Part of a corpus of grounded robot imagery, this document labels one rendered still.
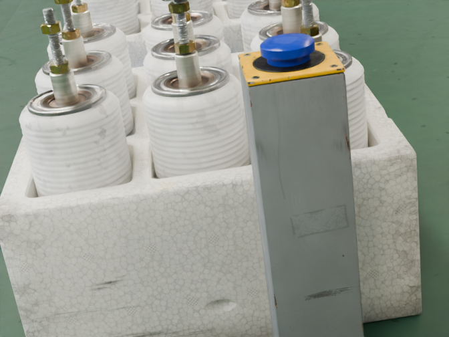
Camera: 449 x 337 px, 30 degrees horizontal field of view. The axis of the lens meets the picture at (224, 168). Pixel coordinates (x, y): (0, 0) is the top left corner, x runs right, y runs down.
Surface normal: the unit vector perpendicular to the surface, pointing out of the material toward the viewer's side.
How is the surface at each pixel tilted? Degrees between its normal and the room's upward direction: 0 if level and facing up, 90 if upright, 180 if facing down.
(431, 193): 0
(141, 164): 0
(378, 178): 90
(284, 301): 90
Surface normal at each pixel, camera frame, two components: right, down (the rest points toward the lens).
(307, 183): 0.08, 0.41
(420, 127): -0.13, -0.90
